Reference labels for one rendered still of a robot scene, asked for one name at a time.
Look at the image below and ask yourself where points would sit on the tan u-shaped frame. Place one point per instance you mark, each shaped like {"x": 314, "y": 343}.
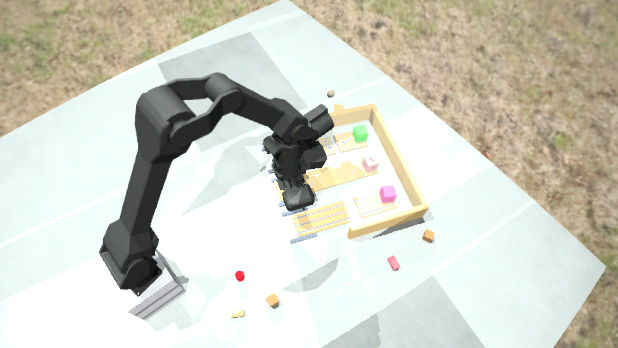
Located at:
{"x": 371, "y": 174}

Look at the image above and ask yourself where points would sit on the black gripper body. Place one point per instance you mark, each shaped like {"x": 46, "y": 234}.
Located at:
{"x": 296, "y": 197}

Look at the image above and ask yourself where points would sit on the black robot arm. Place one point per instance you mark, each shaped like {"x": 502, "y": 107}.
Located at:
{"x": 165, "y": 129}

